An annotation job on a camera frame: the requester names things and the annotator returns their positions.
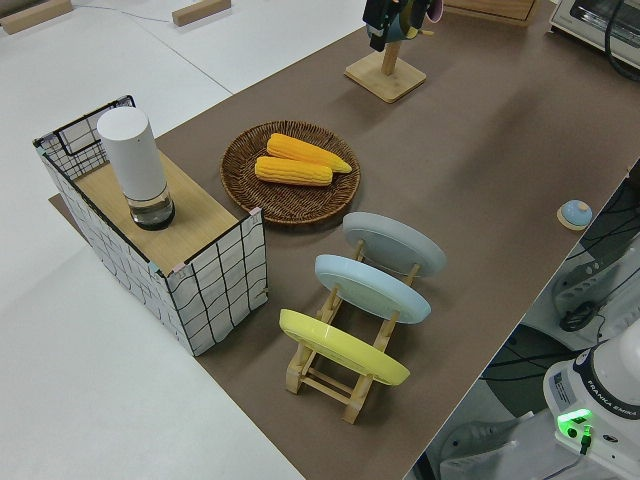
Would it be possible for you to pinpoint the dark teal mug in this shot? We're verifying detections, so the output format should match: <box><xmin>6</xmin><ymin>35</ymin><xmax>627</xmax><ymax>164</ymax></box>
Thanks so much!
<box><xmin>367</xmin><ymin>0</ymin><xmax>422</xmax><ymax>44</ymax></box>

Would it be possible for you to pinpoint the thick black cable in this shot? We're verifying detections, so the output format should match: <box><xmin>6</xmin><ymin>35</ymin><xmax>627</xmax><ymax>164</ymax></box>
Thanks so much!
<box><xmin>603</xmin><ymin>0</ymin><xmax>640</xmax><ymax>82</ymax></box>

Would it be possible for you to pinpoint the wooden plate rack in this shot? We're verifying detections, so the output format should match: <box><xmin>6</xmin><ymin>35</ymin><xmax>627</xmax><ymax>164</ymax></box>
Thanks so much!
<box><xmin>285</xmin><ymin>238</ymin><xmax>422</xmax><ymax>425</ymax></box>

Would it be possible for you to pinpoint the white cylindrical bottle clear base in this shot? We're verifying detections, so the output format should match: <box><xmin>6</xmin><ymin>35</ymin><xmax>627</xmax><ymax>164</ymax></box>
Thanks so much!
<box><xmin>96</xmin><ymin>108</ymin><xmax>177</xmax><ymax>232</ymax></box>

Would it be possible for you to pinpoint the wooden block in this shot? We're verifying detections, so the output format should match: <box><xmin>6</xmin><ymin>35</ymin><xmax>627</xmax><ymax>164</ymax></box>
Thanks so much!
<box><xmin>0</xmin><ymin>0</ymin><xmax>72</xmax><ymax>35</ymax></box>
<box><xmin>171</xmin><ymin>0</ymin><xmax>232</xmax><ymax>27</ymax></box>

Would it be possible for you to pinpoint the wooden mug tree stand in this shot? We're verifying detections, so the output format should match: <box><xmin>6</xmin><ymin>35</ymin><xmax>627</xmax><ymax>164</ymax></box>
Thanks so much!
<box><xmin>343</xmin><ymin>0</ymin><xmax>428</xmax><ymax>105</ymax></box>

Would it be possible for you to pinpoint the brown table mat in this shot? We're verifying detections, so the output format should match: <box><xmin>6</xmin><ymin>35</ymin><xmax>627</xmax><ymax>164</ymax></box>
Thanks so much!
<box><xmin>48</xmin><ymin>9</ymin><xmax>640</xmax><ymax>480</ymax></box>

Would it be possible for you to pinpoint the light blue plate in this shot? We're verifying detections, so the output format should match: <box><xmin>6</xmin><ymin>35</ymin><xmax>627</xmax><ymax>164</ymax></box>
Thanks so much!
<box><xmin>314</xmin><ymin>253</ymin><xmax>433</xmax><ymax>325</ymax></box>

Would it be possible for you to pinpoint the grey plate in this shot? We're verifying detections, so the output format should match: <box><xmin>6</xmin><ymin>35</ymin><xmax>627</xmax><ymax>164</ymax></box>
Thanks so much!
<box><xmin>341</xmin><ymin>211</ymin><xmax>448</xmax><ymax>279</ymax></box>

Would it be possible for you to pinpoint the round brown wicker basket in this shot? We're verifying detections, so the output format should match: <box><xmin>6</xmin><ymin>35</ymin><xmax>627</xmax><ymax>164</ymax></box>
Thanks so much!
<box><xmin>220</xmin><ymin>119</ymin><xmax>362</xmax><ymax>226</ymax></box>

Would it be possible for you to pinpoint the blue bell wooden base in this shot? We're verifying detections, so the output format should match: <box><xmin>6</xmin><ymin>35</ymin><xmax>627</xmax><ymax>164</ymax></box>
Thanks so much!
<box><xmin>556</xmin><ymin>199</ymin><xmax>594</xmax><ymax>231</ymax></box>

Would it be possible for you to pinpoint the wooden drawer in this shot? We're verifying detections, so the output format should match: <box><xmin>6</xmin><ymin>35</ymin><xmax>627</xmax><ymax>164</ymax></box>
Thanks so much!
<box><xmin>443</xmin><ymin>3</ymin><xmax>534</xmax><ymax>28</ymax></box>

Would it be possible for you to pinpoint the grey power strip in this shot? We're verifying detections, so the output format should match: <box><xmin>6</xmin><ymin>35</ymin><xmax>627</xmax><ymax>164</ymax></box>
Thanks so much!
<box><xmin>552</xmin><ymin>249</ymin><xmax>621</xmax><ymax>321</ymax></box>

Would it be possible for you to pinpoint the white robot mounting platform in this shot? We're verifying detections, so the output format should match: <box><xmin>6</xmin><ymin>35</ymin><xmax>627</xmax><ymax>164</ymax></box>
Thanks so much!
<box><xmin>438</xmin><ymin>413</ymin><xmax>569</xmax><ymax>480</ymax></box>

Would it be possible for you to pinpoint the cream toaster oven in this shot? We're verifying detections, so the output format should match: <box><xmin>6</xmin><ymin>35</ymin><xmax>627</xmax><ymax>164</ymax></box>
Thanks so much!
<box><xmin>548</xmin><ymin>0</ymin><xmax>640</xmax><ymax>57</ymax></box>

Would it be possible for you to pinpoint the wooden drawer cabinet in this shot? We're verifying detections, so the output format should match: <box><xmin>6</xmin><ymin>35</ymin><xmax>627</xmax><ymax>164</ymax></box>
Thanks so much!
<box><xmin>444</xmin><ymin>0</ymin><xmax>543</xmax><ymax>22</ymax></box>

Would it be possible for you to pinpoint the black coiled cable bundle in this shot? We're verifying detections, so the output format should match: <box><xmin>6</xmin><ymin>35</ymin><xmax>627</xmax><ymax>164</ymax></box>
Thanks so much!
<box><xmin>559</xmin><ymin>301</ymin><xmax>599</xmax><ymax>333</ymax></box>

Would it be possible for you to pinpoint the green plug connector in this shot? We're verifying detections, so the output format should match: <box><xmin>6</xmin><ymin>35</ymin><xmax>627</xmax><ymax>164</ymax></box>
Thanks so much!
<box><xmin>574</xmin><ymin>423</ymin><xmax>595</xmax><ymax>457</ymax></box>

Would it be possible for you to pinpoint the wire grid shelf wooden top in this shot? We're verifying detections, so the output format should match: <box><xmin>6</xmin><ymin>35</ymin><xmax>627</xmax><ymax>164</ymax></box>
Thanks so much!
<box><xmin>32</xmin><ymin>93</ymin><xmax>270</xmax><ymax>357</ymax></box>

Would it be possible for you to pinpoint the yellow plate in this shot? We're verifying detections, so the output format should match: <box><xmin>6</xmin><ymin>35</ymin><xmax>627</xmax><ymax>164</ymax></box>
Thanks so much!
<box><xmin>278</xmin><ymin>308</ymin><xmax>412</xmax><ymax>387</ymax></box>

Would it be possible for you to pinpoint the yellow corn cob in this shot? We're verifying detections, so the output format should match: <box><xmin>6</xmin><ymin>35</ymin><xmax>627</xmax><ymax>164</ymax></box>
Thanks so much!
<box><xmin>266</xmin><ymin>132</ymin><xmax>354</xmax><ymax>175</ymax></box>
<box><xmin>254</xmin><ymin>155</ymin><xmax>334</xmax><ymax>188</ymax></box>

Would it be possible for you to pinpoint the thin blue wire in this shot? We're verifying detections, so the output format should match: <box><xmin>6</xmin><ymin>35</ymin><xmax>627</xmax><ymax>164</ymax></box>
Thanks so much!
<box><xmin>74</xmin><ymin>3</ymin><xmax>174</xmax><ymax>24</ymax></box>

